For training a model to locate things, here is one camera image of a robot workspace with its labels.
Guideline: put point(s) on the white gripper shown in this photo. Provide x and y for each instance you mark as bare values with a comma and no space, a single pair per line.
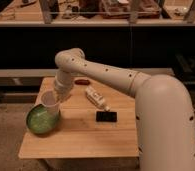
62,90

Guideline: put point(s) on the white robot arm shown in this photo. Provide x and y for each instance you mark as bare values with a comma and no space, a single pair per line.
164,112

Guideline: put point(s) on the green ceramic bowl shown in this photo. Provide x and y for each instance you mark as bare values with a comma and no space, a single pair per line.
40,121

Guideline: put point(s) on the small red object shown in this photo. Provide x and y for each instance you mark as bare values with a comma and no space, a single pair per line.
82,82

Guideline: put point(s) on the white tube bottle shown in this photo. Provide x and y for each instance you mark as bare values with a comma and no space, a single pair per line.
95,98

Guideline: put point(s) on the wooden folding table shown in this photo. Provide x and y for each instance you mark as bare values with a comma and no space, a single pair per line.
80,137

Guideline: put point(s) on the black rectangular phone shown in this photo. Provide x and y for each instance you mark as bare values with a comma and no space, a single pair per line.
104,116

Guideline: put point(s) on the wooden shelf with clutter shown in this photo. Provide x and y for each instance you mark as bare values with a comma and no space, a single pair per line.
98,12

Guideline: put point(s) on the black equipment on right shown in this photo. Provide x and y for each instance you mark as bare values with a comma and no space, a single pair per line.
184,67

